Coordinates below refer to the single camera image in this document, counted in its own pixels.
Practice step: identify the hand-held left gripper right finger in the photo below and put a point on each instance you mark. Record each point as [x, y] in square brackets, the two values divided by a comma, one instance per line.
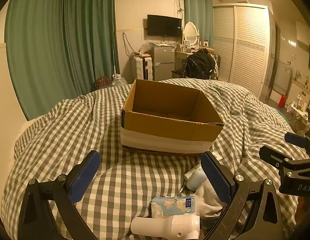
[217, 180]

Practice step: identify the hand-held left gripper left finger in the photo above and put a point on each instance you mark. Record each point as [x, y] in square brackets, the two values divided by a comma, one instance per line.
[85, 177]

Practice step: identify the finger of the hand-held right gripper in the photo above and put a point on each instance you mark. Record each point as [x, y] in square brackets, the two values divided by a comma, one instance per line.
[296, 139]
[271, 156]

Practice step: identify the pale blue white bottle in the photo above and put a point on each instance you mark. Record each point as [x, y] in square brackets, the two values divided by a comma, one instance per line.
[195, 180]

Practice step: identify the white sock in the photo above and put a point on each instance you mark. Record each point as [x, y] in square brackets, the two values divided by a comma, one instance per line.
[207, 202]

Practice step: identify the blue patterned tissue packet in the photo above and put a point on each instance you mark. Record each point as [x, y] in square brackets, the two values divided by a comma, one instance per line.
[170, 205]

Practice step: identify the brown cardboard box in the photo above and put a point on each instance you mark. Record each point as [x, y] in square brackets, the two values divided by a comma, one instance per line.
[170, 130]

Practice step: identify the white plastic bottle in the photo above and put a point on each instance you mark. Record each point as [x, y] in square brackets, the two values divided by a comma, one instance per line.
[157, 226]

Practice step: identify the white toiletry rack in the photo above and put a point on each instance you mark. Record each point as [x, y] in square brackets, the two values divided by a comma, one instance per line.
[299, 105]

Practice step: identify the red fire extinguisher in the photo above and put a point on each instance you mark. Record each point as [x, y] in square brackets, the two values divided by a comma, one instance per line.
[282, 101]

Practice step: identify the grey checked blanket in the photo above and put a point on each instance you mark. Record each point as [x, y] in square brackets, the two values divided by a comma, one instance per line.
[57, 130]

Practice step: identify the dark patterned bag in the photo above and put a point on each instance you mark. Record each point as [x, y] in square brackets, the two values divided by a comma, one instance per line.
[102, 82]

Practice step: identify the clear water jug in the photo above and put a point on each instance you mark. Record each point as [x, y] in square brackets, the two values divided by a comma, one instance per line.
[120, 82]

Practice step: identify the white louvred wardrobe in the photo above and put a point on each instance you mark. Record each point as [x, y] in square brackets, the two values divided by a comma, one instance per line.
[245, 47]

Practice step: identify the black jacket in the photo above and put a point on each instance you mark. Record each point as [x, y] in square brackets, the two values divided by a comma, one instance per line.
[198, 63]

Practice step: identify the white ribbed suitcase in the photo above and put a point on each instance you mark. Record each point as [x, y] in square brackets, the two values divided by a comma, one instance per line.
[140, 67]

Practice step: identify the grey small fridge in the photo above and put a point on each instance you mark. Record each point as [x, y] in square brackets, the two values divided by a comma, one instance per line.
[163, 62]

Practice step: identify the cream dressing table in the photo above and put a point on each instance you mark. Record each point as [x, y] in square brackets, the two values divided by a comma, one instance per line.
[181, 55]

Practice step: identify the clear plastic bag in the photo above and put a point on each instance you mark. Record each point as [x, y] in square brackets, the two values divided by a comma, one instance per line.
[146, 47]

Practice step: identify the white oval mirror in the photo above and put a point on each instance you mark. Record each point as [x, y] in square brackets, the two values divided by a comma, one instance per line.
[190, 32]

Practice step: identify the narrow green curtain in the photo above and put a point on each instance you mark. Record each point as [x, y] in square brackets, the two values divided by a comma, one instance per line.
[197, 10]

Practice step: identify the small photo frame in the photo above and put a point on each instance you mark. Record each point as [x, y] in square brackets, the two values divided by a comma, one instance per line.
[187, 43]

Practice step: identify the black wall television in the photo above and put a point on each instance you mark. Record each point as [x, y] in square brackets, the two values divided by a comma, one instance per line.
[164, 25]

